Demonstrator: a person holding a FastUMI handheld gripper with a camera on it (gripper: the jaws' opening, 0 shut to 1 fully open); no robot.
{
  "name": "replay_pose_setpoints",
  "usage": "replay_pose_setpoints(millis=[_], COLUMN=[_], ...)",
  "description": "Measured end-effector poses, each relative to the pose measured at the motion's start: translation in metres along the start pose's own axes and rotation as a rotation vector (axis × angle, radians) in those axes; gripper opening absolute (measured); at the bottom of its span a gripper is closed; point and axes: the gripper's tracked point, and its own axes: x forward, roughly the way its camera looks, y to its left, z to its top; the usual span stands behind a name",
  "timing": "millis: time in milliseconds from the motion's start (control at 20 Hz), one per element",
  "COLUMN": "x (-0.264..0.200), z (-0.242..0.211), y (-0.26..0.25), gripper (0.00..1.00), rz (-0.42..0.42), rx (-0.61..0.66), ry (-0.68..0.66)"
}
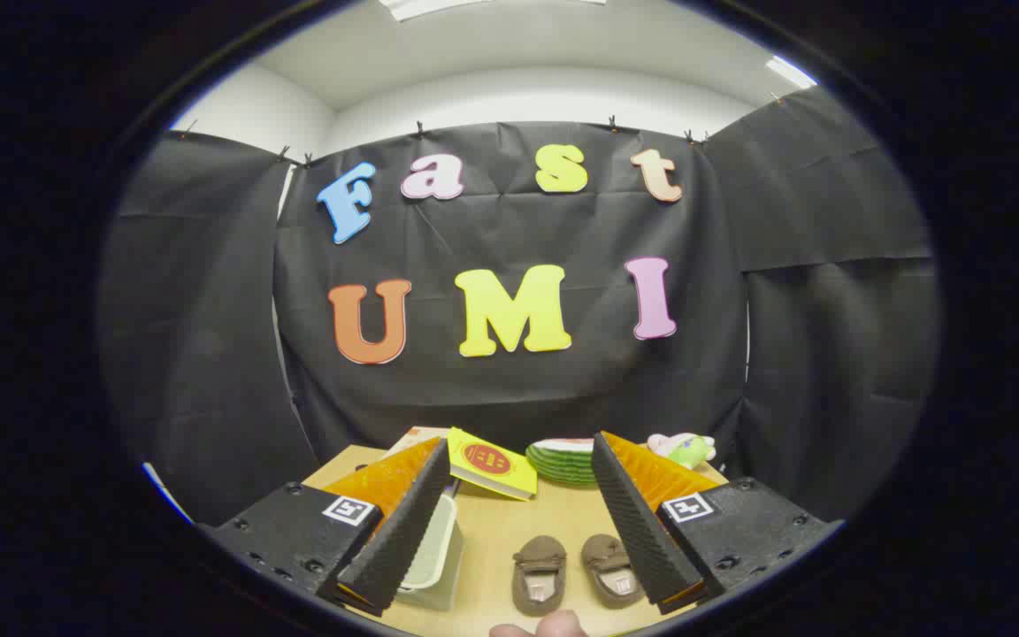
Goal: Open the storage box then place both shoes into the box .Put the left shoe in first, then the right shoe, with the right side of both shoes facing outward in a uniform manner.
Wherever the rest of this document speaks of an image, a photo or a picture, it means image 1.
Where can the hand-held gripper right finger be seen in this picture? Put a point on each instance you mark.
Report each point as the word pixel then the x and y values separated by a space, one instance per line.
pixel 642 531

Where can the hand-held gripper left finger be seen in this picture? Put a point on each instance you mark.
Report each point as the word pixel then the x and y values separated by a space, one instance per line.
pixel 403 540

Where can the white storage box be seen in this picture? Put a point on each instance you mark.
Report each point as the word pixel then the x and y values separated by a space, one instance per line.
pixel 439 557

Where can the brown fuzzy shoe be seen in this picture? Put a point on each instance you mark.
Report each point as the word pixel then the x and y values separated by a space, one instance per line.
pixel 602 553
pixel 538 557

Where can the pink and green plush toy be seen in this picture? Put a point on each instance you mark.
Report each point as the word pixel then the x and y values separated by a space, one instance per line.
pixel 686 449

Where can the watermelon slice plush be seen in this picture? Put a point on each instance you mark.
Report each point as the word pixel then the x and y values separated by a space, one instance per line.
pixel 563 464

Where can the beige book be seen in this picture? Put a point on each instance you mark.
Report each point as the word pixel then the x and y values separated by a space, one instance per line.
pixel 412 436

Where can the yellow book red circle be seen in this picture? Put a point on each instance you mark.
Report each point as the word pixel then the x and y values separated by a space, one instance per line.
pixel 509 482

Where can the ceiling light panel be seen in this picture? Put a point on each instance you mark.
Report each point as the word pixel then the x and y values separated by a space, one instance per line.
pixel 791 72
pixel 430 7

